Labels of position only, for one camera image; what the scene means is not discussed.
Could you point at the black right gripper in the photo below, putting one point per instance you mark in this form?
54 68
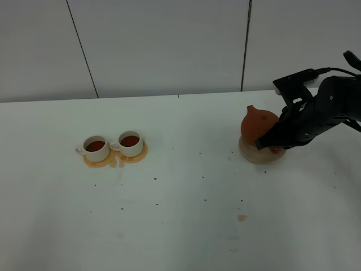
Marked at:
296 130

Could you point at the brown clay teapot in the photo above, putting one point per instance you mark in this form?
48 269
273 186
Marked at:
256 123

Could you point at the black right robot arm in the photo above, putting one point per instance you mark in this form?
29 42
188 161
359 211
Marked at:
337 97

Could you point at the beige round teapot mat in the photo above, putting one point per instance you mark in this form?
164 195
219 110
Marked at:
264 156

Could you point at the right white teacup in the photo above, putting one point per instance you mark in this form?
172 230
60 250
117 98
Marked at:
129 144

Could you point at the white teacup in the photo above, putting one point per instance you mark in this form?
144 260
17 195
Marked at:
129 144
94 149

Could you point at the right orange round coaster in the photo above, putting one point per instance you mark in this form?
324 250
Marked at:
135 159

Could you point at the orange round coaster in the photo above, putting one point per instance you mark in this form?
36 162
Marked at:
110 161
135 159

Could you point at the left white teacup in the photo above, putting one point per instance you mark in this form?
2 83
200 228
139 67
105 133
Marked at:
94 149

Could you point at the left orange round coaster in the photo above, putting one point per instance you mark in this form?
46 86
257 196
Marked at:
110 161

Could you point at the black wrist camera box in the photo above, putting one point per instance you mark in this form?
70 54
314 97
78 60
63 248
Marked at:
293 87

